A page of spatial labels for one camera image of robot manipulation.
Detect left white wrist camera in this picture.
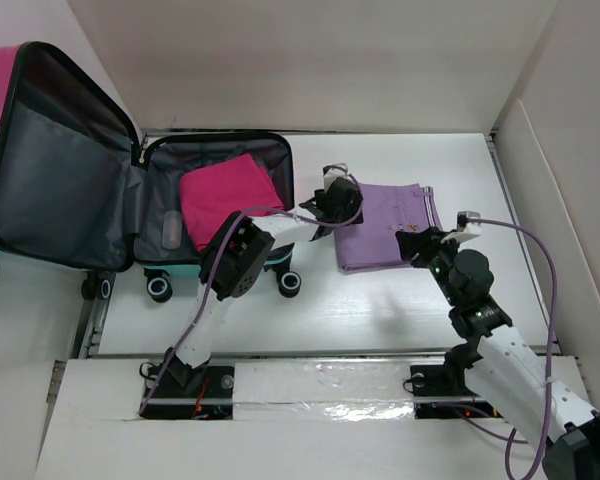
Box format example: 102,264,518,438
322,163,349,191

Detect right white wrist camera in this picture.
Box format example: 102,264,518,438
448,211,481,243

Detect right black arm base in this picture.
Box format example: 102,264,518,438
403,344,501,420

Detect pink cloth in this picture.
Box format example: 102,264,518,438
179,154,284,252

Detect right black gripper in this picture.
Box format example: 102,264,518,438
395,226,461,307

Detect pink and teal kids suitcase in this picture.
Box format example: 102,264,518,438
0,42,294,302

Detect purple shorts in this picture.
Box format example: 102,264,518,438
334,184,440,273

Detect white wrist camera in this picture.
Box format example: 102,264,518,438
448,211,481,243
322,163,349,191

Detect aluminium rail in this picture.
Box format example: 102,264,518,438
79,349,561,362

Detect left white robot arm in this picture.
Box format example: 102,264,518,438
157,173,363,397

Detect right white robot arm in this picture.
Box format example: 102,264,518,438
396,227,600,479

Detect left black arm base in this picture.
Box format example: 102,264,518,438
140,365,235,421

